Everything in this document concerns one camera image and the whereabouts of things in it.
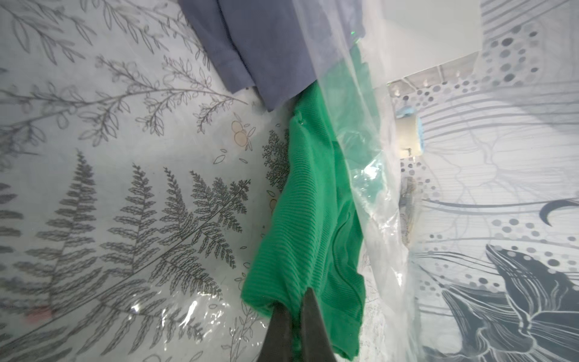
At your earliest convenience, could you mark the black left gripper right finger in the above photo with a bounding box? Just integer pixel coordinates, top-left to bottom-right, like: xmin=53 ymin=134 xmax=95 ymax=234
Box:
xmin=300 ymin=288 xmax=336 ymax=362

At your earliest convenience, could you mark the dark blue folded garment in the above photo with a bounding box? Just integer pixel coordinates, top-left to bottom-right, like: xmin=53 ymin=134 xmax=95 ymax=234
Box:
xmin=179 ymin=0 xmax=365 ymax=111

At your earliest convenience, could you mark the white mini drawer cabinet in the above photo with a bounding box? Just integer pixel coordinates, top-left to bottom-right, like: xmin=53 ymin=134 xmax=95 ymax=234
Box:
xmin=359 ymin=1 xmax=483 ymax=87

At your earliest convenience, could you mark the green knit garment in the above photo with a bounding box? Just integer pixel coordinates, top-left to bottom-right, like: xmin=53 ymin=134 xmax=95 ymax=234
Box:
xmin=240 ymin=42 xmax=385 ymax=361

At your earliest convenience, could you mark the clear plastic vacuum bag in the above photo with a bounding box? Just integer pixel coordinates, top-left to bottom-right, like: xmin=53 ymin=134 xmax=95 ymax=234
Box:
xmin=294 ymin=1 xmax=425 ymax=361

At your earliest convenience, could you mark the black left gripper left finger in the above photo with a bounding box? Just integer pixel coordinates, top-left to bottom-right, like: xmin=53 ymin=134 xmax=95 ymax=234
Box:
xmin=256 ymin=303 xmax=293 ymax=362

